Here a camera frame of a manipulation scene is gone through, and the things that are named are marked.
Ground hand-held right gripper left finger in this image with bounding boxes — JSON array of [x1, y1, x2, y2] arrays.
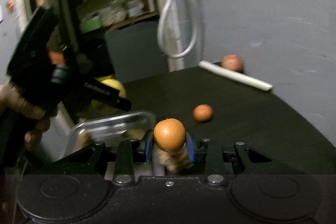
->
[[43, 130, 155, 186]]

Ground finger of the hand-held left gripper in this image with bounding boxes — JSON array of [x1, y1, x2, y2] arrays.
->
[[77, 39, 116, 78]]

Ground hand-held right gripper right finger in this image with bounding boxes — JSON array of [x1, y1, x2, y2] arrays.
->
[[185, 131, 300, 186]]

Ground large striped pepino melon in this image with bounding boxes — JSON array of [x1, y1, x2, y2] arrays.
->
[[157, 148, 194, 173]]

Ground large orange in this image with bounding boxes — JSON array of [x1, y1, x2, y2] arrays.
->
[[153, 118, 186, 151]]

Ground yellow lemon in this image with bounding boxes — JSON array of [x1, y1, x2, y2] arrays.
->
[[94, 78, 127, 109]]

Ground steel tray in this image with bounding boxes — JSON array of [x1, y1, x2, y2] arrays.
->
[[64, 110, 158, 162]]

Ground person's left hand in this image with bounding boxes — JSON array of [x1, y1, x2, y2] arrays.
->
[[0, 82, 59, 150]]

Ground green box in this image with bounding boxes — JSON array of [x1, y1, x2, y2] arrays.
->
[[79, 17, 102, 33]]

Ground small orange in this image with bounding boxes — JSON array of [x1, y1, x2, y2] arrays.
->
[[193, 104, 214, 123]]

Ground grey chest box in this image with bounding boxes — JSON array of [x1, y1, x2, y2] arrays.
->
[[104, 21, 169, 83]]

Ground clear plastic containers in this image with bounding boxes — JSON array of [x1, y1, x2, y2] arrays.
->
[[101, 0, 145, 26]]

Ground white rolling pin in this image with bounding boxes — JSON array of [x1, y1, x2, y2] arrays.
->
[[199, 60, 273, 92]]

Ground red apple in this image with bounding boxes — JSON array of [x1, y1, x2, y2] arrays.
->
[[220, 54, 245, 73]]

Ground white hose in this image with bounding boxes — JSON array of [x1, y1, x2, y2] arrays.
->
[[157, 0, 203, 59]]

